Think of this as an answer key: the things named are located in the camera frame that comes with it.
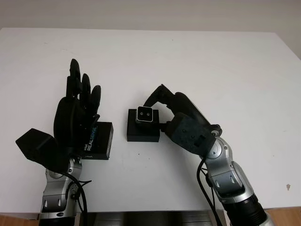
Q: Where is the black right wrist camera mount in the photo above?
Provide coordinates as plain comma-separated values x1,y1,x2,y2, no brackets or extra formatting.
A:
164,112,216,156

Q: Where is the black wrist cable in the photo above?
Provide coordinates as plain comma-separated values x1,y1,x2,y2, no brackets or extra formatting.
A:
196,159,224,226
63,173,93,226

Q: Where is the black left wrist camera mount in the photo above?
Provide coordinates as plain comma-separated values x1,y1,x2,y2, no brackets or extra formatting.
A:
15,128,69,170

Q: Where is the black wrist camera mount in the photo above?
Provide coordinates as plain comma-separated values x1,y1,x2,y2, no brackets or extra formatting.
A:
15,128,69,170
164,112,216,156

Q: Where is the small silver depth camera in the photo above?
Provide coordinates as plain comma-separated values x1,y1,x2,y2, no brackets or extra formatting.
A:
135,106,155,124

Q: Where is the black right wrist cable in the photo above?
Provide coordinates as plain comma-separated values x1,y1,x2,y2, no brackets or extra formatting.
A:
196,159,224,226

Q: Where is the black RealSense box lid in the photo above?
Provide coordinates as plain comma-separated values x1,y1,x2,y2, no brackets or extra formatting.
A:
79,121,115,161

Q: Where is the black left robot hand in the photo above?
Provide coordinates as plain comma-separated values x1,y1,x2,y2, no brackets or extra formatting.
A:
53,58,103,159

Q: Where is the black box base with insert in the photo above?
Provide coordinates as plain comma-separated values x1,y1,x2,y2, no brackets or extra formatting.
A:
126,108,160,143

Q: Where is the dark grey robot lower body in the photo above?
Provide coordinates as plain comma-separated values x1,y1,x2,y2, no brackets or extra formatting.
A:
77,210,224,226

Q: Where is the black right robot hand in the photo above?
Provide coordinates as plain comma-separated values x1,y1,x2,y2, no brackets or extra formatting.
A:
142,84,223,138

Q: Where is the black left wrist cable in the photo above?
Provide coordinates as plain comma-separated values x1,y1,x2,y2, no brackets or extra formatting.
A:
63,173,93,226

